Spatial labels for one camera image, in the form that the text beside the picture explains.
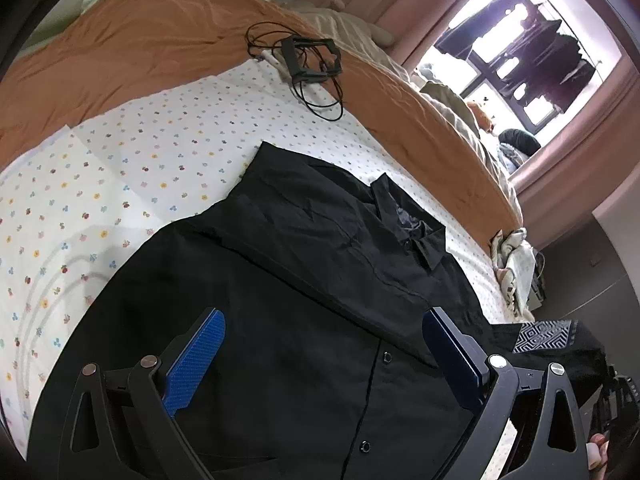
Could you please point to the beige crumpled blanket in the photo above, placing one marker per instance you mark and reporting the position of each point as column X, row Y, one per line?
column 360, row 40

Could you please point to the person's right hand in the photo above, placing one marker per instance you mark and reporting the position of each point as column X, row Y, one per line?
column 596, row 452

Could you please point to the black button-up shirt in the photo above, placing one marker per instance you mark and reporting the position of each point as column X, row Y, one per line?
column 300, row 270

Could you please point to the white floral bed sheet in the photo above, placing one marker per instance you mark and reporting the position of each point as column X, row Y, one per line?
column 150, row 160

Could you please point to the pink curtain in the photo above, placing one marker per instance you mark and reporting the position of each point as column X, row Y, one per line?
column 410, row 0
column 595, row 155

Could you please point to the dark grey cabinet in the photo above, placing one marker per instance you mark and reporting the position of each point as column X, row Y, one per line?
column 607, row 270

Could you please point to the orange plush toy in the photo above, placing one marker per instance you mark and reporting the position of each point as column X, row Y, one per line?
column 481, row 112

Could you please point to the patterned crumpled cloth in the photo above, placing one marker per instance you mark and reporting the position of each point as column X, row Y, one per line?
column 512, row 260

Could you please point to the black rectangular frame device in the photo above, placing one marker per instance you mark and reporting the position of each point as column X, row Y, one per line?
column 307, row 60

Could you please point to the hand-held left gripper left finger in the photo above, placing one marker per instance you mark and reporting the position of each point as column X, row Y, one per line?
column 200, row 355

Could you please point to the orange blanket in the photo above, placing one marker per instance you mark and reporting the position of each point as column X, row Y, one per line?
column 150, row 35

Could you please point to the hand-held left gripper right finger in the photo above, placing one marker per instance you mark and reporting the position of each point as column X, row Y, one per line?
column 452, row 357

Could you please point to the black garment with geometric print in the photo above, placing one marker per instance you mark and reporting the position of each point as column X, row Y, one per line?
column 550, row 345

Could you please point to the hanging dark clothes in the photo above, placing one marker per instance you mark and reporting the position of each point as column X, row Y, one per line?
column 545, row 55

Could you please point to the dark rounded cushion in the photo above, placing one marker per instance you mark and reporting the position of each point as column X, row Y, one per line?
column 517, row 141

